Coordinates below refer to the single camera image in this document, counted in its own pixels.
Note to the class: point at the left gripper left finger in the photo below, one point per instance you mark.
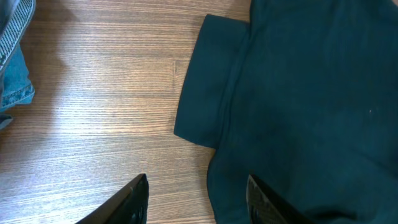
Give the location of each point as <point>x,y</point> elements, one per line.
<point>128,206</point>

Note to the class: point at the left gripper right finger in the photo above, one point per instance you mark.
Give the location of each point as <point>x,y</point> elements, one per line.
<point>265,206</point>

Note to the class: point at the black t-shirt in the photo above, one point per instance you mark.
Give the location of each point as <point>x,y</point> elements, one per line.
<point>304,96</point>

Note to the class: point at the grey blue folded garments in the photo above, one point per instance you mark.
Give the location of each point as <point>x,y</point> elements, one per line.
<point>16,88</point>

